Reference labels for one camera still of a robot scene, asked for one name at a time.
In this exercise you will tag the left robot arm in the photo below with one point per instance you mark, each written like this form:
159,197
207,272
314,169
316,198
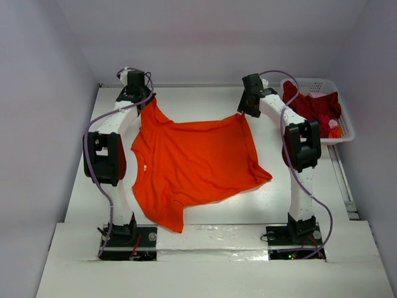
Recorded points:
104,155

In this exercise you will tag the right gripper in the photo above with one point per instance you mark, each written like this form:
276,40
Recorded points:
245,105

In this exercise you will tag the dark red t-shirt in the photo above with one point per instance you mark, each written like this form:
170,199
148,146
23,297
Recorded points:
302,107

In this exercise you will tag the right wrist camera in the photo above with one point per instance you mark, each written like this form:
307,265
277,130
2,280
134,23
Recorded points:
265,83

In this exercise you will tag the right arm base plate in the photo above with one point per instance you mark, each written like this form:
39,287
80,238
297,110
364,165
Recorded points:
282,246

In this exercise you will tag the orange t-shirt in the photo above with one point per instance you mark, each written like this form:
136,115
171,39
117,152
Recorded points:
191,163

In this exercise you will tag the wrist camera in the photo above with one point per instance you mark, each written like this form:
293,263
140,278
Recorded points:
122,75
265,83

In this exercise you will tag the white plastic laundry basket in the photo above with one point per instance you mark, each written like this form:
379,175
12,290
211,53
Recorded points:
316,85

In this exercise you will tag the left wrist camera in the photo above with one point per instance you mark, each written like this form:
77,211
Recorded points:
122,75

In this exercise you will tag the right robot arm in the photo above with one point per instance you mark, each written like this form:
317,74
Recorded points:
301,150

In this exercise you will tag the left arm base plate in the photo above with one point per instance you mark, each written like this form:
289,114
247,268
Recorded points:
142,248

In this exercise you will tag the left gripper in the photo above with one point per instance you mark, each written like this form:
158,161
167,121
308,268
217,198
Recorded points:
150,94

